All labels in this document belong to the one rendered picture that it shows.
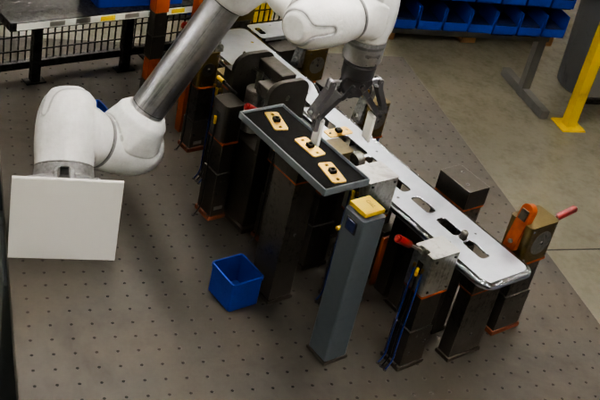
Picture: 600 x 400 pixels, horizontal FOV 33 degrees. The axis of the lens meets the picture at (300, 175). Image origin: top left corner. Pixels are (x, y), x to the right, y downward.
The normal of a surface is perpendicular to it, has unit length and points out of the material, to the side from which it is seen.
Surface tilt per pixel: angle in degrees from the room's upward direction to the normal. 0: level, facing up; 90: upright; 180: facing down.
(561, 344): 0
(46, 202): 90
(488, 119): 0
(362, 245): 90
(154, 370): 0
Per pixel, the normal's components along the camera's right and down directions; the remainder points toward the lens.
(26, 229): 0.20, 0.56
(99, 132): 0.83, -0.11
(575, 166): 0.19, -0.83
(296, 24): -0.61, 0.31
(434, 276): 0.58, 0.53
